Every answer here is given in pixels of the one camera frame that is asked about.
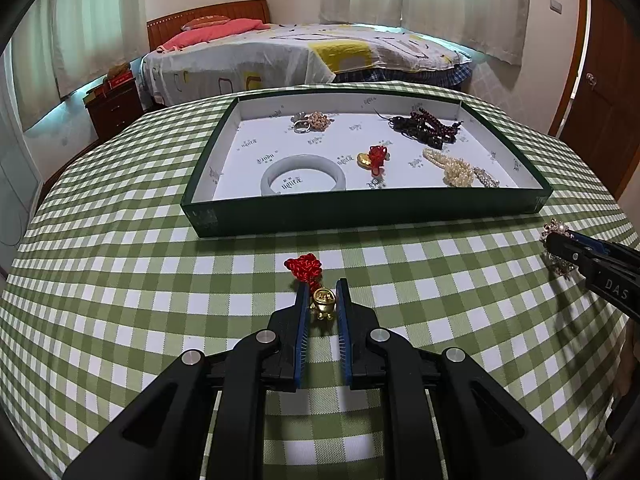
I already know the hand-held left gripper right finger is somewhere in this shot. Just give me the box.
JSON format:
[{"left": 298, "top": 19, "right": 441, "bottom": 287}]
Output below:
[{"left": 336, "top": 278, "right": 586, "bottom": 480}]

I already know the wooden bed headboard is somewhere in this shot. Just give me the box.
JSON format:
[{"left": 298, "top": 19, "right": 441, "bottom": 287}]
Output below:
[{"left": 146, "top": 0, "right": 272, "bottom": 52}]

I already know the patterned red pillow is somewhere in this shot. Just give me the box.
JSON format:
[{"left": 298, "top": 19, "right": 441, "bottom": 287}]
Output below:
[{"left": 181, "top": 16, "right": 232, "bottom": 31}]

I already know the red knot gold ingot charm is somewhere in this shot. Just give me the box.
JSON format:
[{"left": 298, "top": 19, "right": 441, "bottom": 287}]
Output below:
[{"left": 356, "top": 144, "right": 392, "bottom": 177}]

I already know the cream pearl strand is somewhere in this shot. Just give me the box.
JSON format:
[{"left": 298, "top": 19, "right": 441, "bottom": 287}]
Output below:
[{"left": 422, "top": 147, "right": 476, "bottom": 188}]

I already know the dark green shallow box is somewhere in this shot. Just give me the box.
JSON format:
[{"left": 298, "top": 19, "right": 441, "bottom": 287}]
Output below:
[{"left": 181, "top": 89, "right": 553, "bottom": 238}]

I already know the black bead pendant cord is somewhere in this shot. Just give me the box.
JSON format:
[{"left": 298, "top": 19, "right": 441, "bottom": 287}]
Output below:
[{"left": 382, "top": 112, "right": 416, "bottom": 136}]

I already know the red knot gold pot charm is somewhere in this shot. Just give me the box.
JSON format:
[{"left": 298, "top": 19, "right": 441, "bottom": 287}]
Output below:
[{"left": 284, "top": 254, "right": 337, "bottom": 322}]

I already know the wide pale curtain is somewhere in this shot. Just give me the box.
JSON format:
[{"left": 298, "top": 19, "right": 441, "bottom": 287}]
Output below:
[{"left": 10, "top": 0, "right": 148, "bottom": 101}]

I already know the bed with patterned quilt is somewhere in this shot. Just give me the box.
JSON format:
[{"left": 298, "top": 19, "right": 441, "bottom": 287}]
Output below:
[{"left": 140, "top": 21, "right": 473, "bottom": 111}]

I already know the wooden nightstand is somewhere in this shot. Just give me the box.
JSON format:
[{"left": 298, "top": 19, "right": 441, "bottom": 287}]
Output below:
[{"left": 84, "top": 80, "right": 143, "bottom": 143}]

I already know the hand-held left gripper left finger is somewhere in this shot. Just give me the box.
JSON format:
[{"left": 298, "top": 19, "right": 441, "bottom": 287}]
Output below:
[{"left": 62, "top": 282, "right": 309, "bottom": 480}]

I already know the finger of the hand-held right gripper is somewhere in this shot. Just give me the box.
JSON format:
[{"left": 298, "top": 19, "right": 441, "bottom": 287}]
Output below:
[
  {"left": 571, "top": 232, "right": 617, "bottom": 257},
  {"left": 544, "top": 231, "right": 596, "bottom": 273}
]

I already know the dark red bead bracelet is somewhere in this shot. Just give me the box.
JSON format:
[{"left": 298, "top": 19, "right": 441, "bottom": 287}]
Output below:
[{"left": 400, "top": 106, "right": 463, "bottom": 150}]

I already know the pink blanket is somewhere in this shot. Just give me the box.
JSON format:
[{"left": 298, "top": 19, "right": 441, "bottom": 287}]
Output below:
[{"left": 157, "top": 19, "right": 271, "bottom": 53}]

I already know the pearl gold brooch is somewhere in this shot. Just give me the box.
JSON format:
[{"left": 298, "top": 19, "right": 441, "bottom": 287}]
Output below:
[{"left": 541, "top": 217, "right": 581, "bottom": 278}]

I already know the brown wooden door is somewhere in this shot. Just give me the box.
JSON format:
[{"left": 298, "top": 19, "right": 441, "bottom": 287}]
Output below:
[{"left": 547, "top": 0, "right": 640, "bottom": 201}]

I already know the pale jade bangle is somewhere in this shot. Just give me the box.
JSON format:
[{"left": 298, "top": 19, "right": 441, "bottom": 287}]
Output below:
[{"left": 261, "top": 154, "right": 348, "bottom": 197}]

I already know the long pale curtain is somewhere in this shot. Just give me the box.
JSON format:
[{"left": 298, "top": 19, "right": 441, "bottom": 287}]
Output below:
[{"left": 400, "top": 0, "right": 530, "bottom": 67}]

